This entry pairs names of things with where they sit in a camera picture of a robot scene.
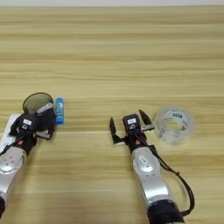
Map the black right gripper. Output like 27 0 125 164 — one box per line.
108 108 156 154

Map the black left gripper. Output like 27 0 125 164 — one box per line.
8 115 57 156

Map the grey marker pen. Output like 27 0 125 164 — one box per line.
36 101 54 116

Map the black mesh pen cup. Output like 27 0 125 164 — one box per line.
22 92 57 133

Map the white rectangular plastic device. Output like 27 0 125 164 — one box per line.
0 113 23 147

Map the blue glue stick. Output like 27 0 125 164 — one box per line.
54 96 66 126

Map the right gripper labelled black box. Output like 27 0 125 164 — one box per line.
122 113 142 132

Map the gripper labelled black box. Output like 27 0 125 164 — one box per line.
17 115 38 134
122 113 142 132

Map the left gripper labelled black box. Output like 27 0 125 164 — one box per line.
17 115 38 134

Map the clear adhesive tape roll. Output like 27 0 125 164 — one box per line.
153 106 197 146

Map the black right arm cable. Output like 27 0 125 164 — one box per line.
139 133 196 218

